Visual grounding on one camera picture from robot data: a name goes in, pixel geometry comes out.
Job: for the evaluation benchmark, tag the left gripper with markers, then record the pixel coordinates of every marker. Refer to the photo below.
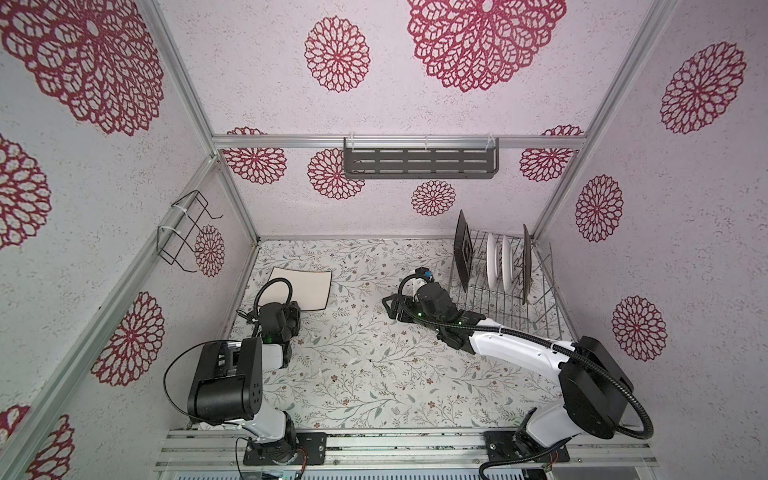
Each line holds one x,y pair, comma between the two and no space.
292,309

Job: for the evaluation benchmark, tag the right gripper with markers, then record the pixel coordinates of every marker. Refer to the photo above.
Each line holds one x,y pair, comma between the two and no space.
392,311

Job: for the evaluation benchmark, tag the white square plate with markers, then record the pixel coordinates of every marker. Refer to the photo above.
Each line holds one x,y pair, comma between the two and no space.
311,289

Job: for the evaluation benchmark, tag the black square floral plate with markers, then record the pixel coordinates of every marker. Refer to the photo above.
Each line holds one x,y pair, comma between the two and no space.
463,251

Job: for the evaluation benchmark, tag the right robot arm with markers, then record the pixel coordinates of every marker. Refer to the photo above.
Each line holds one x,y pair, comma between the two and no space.
594,393

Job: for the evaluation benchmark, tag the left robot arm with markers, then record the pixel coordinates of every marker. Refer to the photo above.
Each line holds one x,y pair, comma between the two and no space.
228,383

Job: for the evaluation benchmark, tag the white round plate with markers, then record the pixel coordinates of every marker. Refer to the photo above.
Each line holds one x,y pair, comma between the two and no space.
492,261

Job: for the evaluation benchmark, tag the round plate red rim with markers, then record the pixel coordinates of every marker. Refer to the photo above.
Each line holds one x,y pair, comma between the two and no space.
507,265

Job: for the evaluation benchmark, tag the black square plate yellow rim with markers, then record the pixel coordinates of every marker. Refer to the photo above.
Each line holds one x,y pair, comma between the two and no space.
527,266

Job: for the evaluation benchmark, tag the wire dish rack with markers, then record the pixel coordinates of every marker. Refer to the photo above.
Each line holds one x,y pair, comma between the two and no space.
542,316

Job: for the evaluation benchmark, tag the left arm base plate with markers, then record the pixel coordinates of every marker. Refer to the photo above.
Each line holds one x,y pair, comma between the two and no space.
295,450

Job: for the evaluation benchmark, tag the black wire wall basket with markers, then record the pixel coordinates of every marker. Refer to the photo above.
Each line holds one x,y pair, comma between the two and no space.
193,243

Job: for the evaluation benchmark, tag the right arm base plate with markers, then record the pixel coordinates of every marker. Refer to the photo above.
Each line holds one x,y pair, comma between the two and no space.
507,447

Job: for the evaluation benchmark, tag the grey wall shelf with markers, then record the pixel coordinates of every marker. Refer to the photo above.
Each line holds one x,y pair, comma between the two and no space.
424,163

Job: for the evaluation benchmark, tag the aluminium mounting rail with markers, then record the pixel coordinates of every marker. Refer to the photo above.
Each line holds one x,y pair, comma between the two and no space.
391,449

